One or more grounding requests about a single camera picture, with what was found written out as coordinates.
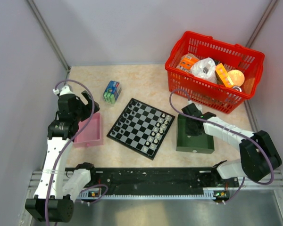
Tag red plastic basket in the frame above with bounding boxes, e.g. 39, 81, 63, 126
164, 31, 266, 114

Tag grey cable duct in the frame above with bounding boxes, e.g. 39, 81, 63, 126
77, 189, 229, 201

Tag pink plastic tray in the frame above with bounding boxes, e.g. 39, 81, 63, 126
73, 112, 103, 148

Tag orange box right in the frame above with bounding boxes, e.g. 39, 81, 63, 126
215, 63, 234, 88

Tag orange box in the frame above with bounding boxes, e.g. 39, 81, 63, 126
215, 63, 234, 88
177, 53, 199, 71

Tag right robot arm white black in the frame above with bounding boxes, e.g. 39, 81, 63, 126
182, 103, 282, 186

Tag green plastic tray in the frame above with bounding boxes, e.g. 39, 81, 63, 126
176, 114, 215, 154

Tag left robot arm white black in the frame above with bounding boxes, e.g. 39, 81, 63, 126
25, 88, 100, 225

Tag orange ball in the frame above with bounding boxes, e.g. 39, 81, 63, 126
228, 70, 245, 87

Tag white plastic bag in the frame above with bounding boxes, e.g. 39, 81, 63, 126
191, 57, 217, 84

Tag orange box left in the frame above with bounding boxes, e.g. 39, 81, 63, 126
177, 53, 199, 71

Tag black white chess board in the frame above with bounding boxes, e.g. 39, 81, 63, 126
107, 98, 175, 160

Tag blue green sponge pack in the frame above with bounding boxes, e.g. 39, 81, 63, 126
103, 81, 122, 104

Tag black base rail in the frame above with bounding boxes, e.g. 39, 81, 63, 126
66, 167, 239, 196

